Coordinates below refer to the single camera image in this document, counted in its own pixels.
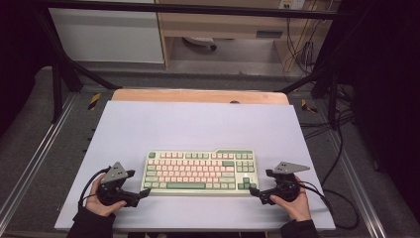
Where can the person's right hand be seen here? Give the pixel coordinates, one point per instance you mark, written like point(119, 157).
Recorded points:
point(298, 208)

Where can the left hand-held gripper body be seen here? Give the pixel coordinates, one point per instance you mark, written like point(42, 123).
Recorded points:
point(114, 173)

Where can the light wooden desk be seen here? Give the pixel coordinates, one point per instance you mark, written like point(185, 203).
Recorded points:
point(214, 24)

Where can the person's left hand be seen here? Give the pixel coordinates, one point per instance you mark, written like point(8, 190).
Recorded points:
point(99, 206)

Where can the white wall socket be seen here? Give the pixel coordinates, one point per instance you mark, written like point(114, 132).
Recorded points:
point(292, 4)

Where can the wooden table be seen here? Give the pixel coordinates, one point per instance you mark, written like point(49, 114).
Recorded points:
point(198, 96)

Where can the office chair base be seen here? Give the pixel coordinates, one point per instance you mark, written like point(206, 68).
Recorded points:
point(199, 41)

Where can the black frame crossbar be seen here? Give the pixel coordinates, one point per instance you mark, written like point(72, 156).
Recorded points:
point(198, 9)

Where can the green and cream keyboard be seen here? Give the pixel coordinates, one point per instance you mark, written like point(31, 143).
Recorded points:
point(198, 185)

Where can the black metal stand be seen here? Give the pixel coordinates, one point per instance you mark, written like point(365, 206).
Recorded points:
point(332, 95)
point(57, 86)

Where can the white cabinet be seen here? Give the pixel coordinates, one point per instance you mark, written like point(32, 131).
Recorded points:
point(105, 33)

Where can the yellow and black tape strip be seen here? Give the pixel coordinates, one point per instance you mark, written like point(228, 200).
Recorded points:
point(94, 101)
point(307, 106)

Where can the aluminium rail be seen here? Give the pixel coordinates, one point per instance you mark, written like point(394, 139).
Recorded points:
point(39, 155)
point(360, 185)

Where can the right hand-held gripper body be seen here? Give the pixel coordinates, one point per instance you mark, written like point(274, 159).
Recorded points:
point(287, 168)

